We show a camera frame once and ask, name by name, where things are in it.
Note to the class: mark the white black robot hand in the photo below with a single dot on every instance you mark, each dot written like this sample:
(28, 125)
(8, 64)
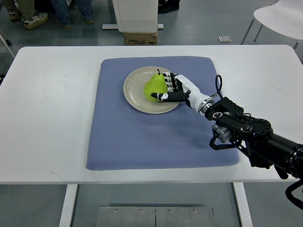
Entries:
(181, 89)

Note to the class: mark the green pear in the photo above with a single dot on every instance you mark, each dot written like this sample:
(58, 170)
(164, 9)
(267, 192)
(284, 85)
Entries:
(156, 84)

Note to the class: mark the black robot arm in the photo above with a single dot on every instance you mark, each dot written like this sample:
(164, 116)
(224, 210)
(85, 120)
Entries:
(255, 138)

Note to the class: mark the beige round plate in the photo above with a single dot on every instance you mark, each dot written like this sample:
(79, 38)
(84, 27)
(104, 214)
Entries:
(133, 91)

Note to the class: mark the metal floor plate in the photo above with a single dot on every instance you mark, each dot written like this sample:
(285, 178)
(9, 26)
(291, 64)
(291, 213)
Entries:
(155, 217)

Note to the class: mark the grey floor socket cover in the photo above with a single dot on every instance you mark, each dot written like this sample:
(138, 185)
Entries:
(224, 39)

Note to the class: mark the brown cardboard box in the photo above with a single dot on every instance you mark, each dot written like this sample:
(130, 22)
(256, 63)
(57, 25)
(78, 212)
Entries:
(138, 39)

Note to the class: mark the blue quilted mat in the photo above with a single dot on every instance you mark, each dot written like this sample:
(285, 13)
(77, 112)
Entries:
(122, 137)

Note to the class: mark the black shoes person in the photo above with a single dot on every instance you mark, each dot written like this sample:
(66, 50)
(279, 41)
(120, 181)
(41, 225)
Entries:
(167, 6)

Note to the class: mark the white cabinet on stand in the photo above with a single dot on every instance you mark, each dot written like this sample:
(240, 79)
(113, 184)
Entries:
(135, 16)

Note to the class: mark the white chair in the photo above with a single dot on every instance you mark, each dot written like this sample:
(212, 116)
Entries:
(284, 17)

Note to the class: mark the white table right leg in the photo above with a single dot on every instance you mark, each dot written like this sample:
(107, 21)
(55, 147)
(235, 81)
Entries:
(242, 205)

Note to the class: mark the white table leg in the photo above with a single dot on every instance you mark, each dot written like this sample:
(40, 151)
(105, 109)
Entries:
(242, 205)
(68, 205)

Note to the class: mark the person in blue jeans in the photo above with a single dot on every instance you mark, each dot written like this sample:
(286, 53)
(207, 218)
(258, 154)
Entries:
(63, 15)

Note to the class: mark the white table left leg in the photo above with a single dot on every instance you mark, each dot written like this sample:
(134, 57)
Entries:
(68, 205)

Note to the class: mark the person in khaki trousers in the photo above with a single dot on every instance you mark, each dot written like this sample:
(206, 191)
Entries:
(26, 10)

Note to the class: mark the grey chair leg left edge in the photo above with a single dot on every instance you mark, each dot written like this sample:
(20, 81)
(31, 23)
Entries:
(7, 43)

